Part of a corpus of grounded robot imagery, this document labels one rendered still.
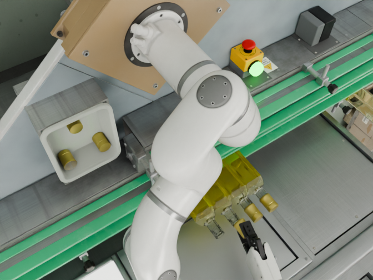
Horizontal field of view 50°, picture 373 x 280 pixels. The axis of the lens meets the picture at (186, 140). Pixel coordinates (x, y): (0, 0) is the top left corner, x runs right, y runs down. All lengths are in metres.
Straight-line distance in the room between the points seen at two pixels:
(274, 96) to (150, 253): 0.70
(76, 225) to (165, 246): 0.46
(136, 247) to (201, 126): 0.23
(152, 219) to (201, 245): 0.56
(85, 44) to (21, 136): 0.33
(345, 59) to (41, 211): 1.03
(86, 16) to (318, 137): 1.01
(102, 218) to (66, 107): 0.33
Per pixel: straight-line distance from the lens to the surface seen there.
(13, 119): 0.99
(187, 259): 1.22
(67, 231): 1.11
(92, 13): 0.80
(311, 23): 1.35
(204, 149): 0.61
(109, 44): 0.83
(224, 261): 1.22
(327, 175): 1.46
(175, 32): 0.81
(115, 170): 1.14
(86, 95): 0.95
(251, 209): 1.14
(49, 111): 0.94
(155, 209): 0.68
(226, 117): 0.61
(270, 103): 1.21
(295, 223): 1.35
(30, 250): 1.12
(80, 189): 1.13
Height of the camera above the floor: 1.43
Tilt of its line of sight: 28 degrees down
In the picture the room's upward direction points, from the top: 141 degrees clockwise
